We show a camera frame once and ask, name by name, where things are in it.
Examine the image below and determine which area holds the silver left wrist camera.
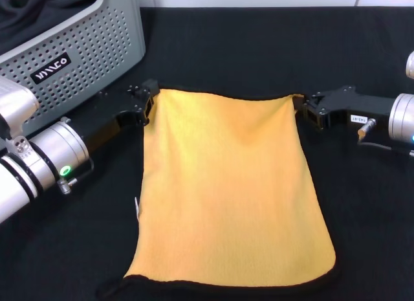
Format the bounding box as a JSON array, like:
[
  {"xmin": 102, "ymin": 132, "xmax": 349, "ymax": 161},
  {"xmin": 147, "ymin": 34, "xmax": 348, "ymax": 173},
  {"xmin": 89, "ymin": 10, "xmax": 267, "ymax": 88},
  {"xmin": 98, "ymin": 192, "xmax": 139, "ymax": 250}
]
[{"xmin": 0, "ymin": 76, "xmax": 41, "ymax": 143}]

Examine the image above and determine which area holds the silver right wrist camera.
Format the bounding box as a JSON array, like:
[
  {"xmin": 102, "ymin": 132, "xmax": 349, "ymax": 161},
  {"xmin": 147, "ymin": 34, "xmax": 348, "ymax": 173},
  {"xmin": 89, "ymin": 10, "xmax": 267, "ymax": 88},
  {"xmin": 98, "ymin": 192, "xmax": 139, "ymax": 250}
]
[{"xmin": 405, "ymin": 50, "xmax": 414, "ymax": 81}]

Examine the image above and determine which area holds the right gripper grey cable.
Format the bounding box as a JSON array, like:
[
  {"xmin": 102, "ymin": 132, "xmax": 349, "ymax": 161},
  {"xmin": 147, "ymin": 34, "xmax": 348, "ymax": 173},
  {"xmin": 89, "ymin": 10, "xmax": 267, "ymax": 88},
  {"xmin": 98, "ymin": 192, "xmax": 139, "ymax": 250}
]
[{"xmin": 357, "ymin": 118, "xmax": 414, "ymax": 158}]

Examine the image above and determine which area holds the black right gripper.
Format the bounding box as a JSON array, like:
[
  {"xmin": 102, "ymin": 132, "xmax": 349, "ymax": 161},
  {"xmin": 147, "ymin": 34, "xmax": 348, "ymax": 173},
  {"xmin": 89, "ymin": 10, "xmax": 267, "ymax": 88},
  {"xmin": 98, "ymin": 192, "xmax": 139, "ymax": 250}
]
[{"xmin": 292, "ymin": 85, "xmax": 397, "ymax": 131}]

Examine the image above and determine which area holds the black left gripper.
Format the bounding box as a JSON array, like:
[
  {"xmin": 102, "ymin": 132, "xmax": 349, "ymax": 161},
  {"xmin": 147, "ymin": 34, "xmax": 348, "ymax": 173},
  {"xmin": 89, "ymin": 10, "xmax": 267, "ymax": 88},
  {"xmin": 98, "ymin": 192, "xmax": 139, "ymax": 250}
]
[{"xmin": 69, "ymin": 80, "xmax": 161, "ymax": 155}]

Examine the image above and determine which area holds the yellow and grey towel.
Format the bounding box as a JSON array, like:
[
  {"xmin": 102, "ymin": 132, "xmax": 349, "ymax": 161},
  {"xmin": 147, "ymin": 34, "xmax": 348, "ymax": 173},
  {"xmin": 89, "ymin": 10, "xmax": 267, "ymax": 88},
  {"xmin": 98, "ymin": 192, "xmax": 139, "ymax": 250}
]
[{"xmin": 96, "ymin": 87, "xmax": 340, "ymax": 298}]

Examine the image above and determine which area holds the dark grey cloth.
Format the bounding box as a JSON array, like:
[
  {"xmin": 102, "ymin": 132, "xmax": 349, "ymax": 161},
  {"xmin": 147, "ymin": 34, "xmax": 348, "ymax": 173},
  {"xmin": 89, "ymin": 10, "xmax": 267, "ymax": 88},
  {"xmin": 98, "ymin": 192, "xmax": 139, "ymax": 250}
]
[{"xmin": 0, "ymin": 0, "xmax": 106, "ymax": 53}]

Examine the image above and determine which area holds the grey perforated storage box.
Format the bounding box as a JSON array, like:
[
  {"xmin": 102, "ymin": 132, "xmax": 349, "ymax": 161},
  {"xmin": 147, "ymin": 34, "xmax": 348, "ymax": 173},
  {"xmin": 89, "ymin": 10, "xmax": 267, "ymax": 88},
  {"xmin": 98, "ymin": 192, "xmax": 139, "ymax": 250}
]
[{"xmin": 0, "ymin": 0, "xmax": 146, "ymax": 137}]

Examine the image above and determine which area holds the black tablecloth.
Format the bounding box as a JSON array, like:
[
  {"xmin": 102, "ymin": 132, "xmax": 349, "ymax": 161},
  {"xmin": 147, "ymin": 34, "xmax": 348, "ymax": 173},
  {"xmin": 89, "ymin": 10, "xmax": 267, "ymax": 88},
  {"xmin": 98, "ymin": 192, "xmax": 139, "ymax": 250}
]
[{"xmin": 0, "ymin": 6, "xmax": 414, "ymax": 301}]

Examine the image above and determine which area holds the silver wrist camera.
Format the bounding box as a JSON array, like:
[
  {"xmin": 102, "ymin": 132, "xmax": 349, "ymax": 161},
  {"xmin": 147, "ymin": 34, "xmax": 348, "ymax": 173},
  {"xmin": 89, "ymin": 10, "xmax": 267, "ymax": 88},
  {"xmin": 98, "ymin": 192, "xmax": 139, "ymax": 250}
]
[
  {"xmin": 405, "ymin": 50, "xmax": 414, "ymax": 81},
  {"xmin": 0, "ymin": 76, "xmax": 41, "ymax": 143}
]

